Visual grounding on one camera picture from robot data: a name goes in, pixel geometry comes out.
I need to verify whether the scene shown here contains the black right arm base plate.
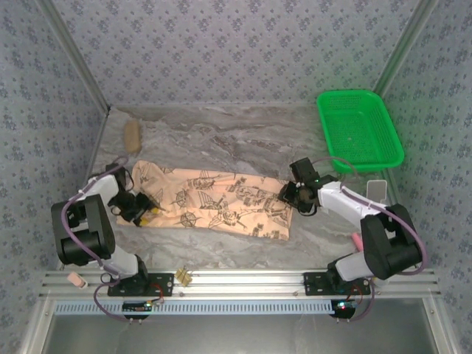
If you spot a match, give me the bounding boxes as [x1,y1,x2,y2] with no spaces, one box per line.
[302,271,372,297]

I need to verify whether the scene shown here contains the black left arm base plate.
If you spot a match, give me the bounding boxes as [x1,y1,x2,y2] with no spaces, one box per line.
[106,271,175,298]

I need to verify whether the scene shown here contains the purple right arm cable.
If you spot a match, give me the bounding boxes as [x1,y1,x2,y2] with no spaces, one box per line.
[313,156,428,324]

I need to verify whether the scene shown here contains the pink toy microphone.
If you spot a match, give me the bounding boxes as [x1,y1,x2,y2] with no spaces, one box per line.
[350,232,387,292]

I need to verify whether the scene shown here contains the small circuit board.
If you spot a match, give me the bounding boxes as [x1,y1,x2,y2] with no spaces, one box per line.
[330,299,361,318]
[122,300,165,314]

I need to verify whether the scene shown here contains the tan oblong brush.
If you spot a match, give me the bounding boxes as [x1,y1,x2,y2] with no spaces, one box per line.
[123,119,142,154]

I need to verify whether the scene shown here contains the green plastic mesh basket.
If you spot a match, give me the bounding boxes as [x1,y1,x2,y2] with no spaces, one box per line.
[316,89,406,173]

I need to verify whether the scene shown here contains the pale blue slotted cable duct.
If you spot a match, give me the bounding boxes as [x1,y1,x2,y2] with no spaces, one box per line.
[54,299,336,315]

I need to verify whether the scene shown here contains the aluminium mounting rail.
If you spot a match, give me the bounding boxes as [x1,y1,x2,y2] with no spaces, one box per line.
[38,268,442,299]

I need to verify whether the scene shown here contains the small right circuit board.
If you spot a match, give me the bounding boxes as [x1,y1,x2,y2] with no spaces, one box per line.
[330,299,361,318]

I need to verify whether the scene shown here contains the peach printed t-shirt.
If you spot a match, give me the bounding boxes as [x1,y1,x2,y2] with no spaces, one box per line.
[117,159,295,243]

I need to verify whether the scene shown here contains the white phone stand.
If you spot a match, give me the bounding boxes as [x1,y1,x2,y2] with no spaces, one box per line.
[366,179,388,203]

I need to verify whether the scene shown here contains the aluminium frame post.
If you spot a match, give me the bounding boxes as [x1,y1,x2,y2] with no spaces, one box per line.
[36,0,111,114]
[364,0,442,114]

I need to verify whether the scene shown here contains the gold binder clip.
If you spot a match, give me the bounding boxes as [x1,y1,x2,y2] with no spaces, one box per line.
[174,268,192,287]

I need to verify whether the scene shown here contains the small left circuit board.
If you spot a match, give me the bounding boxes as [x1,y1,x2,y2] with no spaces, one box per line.
[122,300,165,314]

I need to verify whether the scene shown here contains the small pink and white eraser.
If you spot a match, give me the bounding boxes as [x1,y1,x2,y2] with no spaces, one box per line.
[67,271,89,288]

